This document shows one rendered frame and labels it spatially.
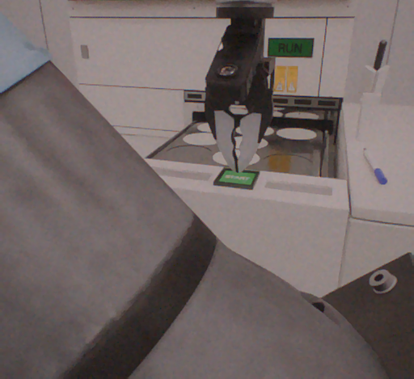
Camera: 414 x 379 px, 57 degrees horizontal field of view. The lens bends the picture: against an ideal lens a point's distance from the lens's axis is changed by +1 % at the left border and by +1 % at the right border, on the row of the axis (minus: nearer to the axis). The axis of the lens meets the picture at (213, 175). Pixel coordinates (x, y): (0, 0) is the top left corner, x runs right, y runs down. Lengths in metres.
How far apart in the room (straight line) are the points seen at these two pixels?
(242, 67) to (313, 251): 0.25
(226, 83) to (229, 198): 0.17
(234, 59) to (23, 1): 2.99
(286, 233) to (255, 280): 0.35
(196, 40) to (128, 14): 0.21
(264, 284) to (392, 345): 0.06
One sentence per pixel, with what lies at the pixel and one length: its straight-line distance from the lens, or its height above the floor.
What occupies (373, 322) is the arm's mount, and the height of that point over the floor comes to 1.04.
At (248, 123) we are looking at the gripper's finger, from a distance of 0.49.
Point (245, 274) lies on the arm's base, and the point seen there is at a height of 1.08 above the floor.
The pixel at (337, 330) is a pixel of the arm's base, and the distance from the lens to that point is 0.17.
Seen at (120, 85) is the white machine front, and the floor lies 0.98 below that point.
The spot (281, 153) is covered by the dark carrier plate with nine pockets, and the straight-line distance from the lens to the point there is 0.84.
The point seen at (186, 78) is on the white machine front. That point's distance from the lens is 1.14.
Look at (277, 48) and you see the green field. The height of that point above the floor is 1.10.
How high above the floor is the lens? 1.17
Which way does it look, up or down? 23 degrees down
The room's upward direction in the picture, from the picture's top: straight up
